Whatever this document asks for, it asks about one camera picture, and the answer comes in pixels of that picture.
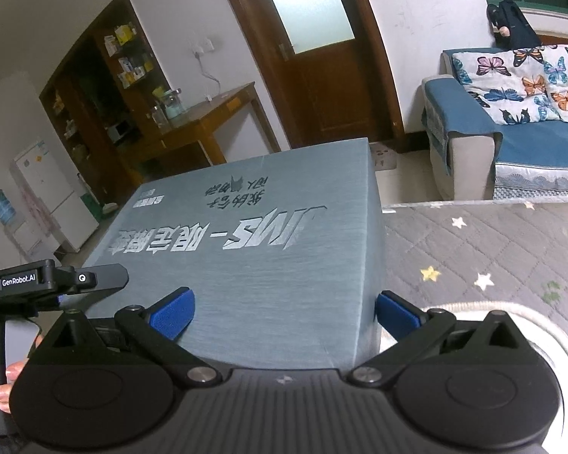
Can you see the blue sofa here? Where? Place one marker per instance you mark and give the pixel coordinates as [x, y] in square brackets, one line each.
[525, 144]

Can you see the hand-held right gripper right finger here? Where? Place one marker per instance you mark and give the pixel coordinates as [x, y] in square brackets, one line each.
[397, 313]

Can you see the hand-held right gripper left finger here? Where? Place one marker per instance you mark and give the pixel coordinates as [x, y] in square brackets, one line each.
[171, 316]

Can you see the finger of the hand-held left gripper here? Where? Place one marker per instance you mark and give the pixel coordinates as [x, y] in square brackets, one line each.
[102, 278]

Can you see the white refrigerator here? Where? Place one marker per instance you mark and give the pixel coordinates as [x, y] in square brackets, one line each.
[47, 189]

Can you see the white wall socket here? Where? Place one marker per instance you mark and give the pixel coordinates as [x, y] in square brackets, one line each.
[202, 47]

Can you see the brown wooden side desk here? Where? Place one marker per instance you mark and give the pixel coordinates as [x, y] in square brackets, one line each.
[208, 114]

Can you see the dark wooden cabinet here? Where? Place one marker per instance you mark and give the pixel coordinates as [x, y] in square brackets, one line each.
[85, 85]

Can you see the grey star-patterned desktop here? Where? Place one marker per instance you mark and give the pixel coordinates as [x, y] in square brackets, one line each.
[501, 250]

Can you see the large glass jar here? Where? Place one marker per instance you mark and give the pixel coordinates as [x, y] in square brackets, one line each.
[174, 103]

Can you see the person's left hand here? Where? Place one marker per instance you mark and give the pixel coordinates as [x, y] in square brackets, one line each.
[2, 395]

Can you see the brown wooden door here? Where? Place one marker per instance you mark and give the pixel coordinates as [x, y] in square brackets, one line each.
[331, 90]

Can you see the small grey appliance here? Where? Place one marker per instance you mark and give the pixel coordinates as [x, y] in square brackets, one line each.
[119, 133]

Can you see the blue water jug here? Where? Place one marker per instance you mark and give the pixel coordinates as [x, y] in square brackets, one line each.
[1, 208]

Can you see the black backpack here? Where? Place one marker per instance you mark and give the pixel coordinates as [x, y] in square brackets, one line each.
[513, 26]

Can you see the small glass jar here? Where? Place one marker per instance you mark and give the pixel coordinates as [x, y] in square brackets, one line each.
[158, 116]

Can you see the white power strip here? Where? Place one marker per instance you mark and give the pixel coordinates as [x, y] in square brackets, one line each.
[383, 157]

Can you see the grey-blue cardboard box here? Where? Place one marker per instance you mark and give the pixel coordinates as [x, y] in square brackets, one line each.
[265, 260]

